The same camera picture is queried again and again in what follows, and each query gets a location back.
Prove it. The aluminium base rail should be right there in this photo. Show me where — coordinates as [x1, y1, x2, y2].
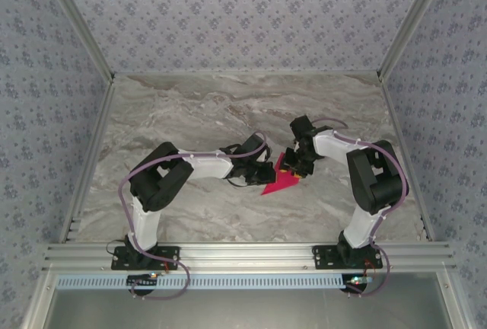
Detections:
[43, 241, 457, 272]

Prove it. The aluminium side rail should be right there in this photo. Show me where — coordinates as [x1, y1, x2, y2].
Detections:
[378, 73, 437, 242]
[59, 77, 117, 244]

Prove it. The slotted grey cable duct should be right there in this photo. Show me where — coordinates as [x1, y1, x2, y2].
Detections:
[56, 273, 343, 291]

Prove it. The black base cable loop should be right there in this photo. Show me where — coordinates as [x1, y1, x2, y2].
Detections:
[105, 240, 129, 260]

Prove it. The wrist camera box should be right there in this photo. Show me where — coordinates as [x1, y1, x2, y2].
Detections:
[237, 133, 269, 162]
[289, 114, 319, 142]

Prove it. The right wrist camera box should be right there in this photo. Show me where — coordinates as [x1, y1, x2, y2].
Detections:
[289, 114, 319, 142]

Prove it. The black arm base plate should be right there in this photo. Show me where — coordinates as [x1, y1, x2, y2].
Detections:
[110, 245, 180, 271]
[312, 244, 383, 271]

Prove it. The grey metal panel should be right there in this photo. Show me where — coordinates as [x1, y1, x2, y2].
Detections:
[22, 271, 469, 329]

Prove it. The aluminium frame post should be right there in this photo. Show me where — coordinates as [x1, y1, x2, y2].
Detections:
[37, 0, 116, 82]
[376, 0, 454, 78]

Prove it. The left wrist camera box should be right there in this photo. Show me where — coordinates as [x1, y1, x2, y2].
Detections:
[237, 133, 269, 162]

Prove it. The small black circuit board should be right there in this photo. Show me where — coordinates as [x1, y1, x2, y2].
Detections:
[344, 274, 374, 292]
[127, 273, 159, 289]

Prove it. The pink square paper sheet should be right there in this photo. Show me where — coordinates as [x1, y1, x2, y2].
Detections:
[260, 152, 304, 196]

